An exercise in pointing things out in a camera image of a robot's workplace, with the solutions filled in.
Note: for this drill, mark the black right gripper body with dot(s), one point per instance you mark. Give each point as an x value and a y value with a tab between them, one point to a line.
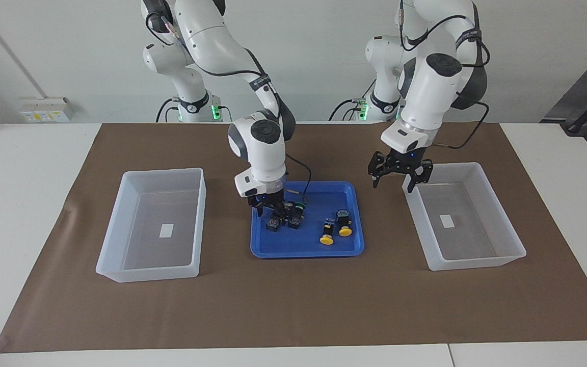
268	203

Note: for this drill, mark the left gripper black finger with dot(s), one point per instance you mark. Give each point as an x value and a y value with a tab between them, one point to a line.
376	165
422	172

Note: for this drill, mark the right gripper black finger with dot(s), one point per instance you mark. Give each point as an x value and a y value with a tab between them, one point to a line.
289	214
261	210

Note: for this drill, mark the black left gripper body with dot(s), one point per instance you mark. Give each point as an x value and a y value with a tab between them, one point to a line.
400	162

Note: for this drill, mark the green push button switch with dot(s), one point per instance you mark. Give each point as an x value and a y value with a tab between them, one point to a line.
296	220

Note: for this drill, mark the black switch component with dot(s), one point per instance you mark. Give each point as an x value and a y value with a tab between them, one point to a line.
273	224

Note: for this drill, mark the yellow push button switch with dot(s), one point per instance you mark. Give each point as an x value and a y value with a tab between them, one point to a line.
345	231
326	239

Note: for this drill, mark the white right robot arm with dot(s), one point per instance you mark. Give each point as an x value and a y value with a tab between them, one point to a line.
263	153

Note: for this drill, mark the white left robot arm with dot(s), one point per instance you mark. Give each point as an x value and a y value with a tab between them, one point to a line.
431	86

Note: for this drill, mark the blue plastic tray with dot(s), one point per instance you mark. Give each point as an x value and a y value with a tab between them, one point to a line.
298	244

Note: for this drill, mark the small white box label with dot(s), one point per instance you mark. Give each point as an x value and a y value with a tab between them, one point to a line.
446	220
166	230

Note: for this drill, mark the brown paper table mat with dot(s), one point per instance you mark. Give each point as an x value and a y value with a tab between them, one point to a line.
293	306

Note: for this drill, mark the translucent white plastic box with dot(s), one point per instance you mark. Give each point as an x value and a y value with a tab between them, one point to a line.
477	263
145	274

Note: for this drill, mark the white wall socket box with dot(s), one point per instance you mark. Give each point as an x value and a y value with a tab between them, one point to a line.
44	109

